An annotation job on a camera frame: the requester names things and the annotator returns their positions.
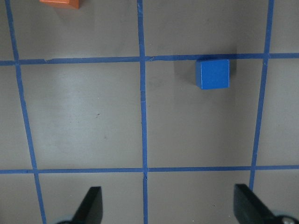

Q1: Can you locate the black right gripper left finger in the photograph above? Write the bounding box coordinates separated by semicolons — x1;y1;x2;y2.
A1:
71;187;103;224

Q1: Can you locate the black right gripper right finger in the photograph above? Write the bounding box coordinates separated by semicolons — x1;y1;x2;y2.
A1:
233;184;288;224

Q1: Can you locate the blue wooden block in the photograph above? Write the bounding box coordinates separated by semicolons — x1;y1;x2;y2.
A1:
195;59;230;90

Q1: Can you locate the orange wooden block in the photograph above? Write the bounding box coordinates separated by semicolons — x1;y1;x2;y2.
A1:
39;0;79;9

